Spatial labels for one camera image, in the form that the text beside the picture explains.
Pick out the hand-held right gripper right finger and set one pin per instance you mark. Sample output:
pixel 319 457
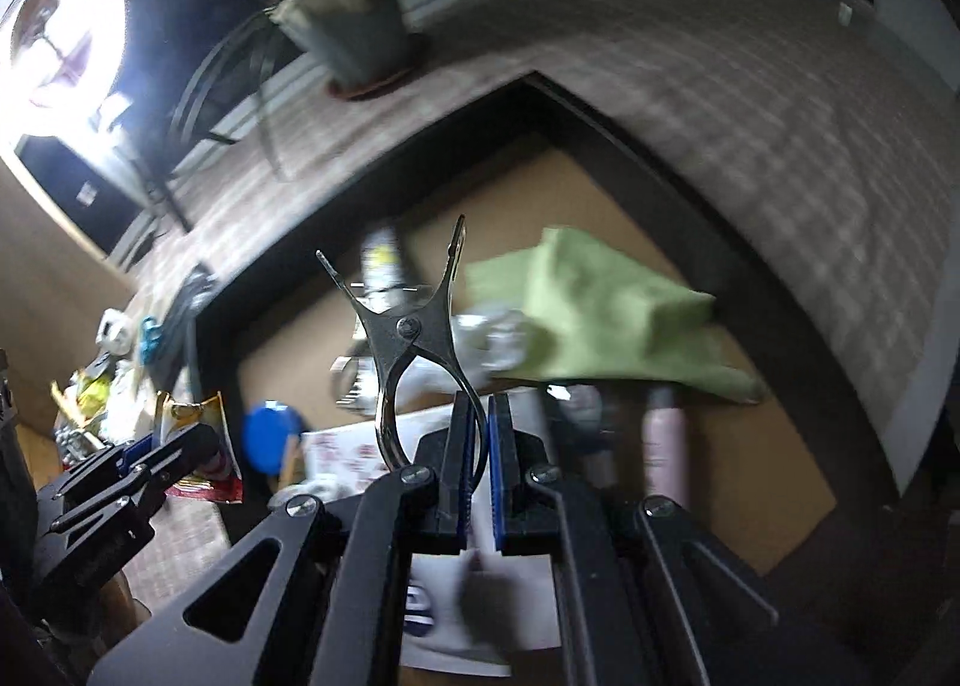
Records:
pixel 502 483

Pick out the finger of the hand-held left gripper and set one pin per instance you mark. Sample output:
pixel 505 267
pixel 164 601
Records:
pixel 127 502
pixel 187 450

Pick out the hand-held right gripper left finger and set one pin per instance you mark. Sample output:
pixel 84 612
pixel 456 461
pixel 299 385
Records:
pixel 470 483

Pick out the red yellow snack packet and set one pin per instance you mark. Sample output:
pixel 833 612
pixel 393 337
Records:
pixel 217 483

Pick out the metal spring clip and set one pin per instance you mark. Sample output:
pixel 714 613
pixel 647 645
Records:
pixel 401 348

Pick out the black tray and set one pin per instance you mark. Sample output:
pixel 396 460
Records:
pixel 757 483

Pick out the blue round lid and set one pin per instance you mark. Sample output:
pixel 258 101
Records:
pixel 274 438

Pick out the blue scissors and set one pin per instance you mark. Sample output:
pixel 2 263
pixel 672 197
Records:
pixel 150 341

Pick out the black packet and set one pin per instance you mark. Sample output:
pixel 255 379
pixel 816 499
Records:
pixel 180 330
pixel 199 288

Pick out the white printed pack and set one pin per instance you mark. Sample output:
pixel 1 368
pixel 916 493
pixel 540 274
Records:
pixel 352 453

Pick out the grey sachet round logo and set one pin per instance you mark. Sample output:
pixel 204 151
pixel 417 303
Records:
pixel 517 618

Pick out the white charger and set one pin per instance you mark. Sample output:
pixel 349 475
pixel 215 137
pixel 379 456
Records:
pixel 114 333

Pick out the pink bottle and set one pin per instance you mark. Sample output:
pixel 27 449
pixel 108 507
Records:
pixel 664 446

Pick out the green cloth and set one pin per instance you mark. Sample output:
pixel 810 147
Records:
pixel 600 311

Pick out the beige board panel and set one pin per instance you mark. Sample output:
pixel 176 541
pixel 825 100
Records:
pixel 45 281

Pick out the white tube yellow label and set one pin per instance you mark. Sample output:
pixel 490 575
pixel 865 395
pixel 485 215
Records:
pixel 382 258

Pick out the brown pot saucer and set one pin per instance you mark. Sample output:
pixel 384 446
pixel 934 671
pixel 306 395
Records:
pixel 375 86

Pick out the grey potted plant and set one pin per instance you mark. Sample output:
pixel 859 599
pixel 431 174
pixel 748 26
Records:
pixel 352 18

